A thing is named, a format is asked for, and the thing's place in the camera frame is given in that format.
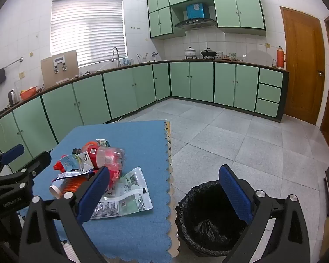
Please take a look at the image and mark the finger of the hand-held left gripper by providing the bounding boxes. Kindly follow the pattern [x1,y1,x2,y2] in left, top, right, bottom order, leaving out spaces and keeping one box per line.
[15,151,52,187]
[0,144,25,168]

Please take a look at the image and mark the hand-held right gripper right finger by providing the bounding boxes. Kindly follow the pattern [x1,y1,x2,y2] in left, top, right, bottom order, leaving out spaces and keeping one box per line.
[219,164,311,263]

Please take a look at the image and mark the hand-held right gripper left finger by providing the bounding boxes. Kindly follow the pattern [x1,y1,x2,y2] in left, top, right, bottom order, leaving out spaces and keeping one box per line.
[19,167,111,263]

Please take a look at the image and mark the orange foam net sleeve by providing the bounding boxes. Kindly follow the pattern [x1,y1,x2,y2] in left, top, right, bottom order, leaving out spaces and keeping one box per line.
[53,141,99,195]

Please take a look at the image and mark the blue and white milk carton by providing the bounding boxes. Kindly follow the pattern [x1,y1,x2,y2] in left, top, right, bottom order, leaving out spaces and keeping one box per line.
[57,153,95,177]

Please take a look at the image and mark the blue and white paper cup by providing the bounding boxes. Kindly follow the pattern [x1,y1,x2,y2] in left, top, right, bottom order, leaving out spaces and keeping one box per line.
[49,178,72,199]

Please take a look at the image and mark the clear green printed plastic bag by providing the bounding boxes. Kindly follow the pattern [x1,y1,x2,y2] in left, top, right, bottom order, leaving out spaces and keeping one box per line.
[90,167,154,220]

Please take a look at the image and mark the clear plastic bottle red label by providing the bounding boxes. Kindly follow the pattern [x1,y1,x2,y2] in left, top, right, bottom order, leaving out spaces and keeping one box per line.
[72,145,127,171]

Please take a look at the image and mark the trash bin with black bag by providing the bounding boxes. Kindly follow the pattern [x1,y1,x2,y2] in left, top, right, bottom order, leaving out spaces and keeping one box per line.
[175,180,253,258]

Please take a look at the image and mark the steel electric kettle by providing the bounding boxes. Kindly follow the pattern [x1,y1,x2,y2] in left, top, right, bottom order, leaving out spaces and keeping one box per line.
[8,89,19,106]

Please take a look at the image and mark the orange plastic basin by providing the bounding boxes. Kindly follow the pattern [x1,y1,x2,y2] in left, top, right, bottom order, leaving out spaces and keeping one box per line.
[19,87,38,100]

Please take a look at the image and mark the blue scalloped table mat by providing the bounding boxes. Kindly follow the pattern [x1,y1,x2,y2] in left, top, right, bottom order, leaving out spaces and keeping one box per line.
[16,119,179,263]

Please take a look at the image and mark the brown cardboard sheet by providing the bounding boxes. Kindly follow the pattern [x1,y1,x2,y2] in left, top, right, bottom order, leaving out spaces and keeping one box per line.
[41,50,79,88]

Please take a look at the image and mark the green cabinet drawer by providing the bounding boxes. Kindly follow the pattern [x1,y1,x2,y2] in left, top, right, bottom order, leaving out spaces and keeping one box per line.
[257,84,282,104]
[255,99,280,117]
[259,68,283,87]

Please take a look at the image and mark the green base cabinets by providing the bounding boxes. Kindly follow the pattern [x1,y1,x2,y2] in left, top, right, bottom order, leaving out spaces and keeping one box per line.
[0,62,290,170]

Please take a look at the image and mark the steel kitchen faucet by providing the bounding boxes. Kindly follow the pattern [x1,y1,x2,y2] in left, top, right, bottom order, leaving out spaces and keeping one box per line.
[111,47,122,68]

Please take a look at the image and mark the white window blind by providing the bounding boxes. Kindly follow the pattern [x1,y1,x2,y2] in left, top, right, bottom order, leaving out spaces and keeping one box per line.
[50,0,127,68]

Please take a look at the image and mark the orange thermos flask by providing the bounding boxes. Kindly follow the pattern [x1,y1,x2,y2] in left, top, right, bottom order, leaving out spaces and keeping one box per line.
[276,46,287,69]

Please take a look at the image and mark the black wok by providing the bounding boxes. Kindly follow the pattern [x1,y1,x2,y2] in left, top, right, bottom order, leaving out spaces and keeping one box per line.
[201,48,217,60]

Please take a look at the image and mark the white cooking pot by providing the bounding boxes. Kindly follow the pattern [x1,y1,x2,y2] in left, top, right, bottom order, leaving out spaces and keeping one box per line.
[184,47,198,60]

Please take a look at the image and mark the black range hood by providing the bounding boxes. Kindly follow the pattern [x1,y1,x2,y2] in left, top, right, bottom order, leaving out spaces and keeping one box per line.
[174,18,217,30]

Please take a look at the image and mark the blue box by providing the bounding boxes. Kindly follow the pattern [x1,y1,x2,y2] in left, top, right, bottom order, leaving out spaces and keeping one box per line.
[186,3,205,19]

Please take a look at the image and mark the steel towel rail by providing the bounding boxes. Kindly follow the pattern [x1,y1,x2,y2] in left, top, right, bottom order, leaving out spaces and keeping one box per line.
[0,57,24,77]

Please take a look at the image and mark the white plastic bracket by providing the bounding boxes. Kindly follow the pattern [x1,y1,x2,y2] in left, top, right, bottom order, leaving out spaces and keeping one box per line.
[53,55,68,73]

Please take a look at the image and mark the green wall cabinets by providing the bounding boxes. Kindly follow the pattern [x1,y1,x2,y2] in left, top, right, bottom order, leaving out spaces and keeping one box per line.
[147,0,266,39]

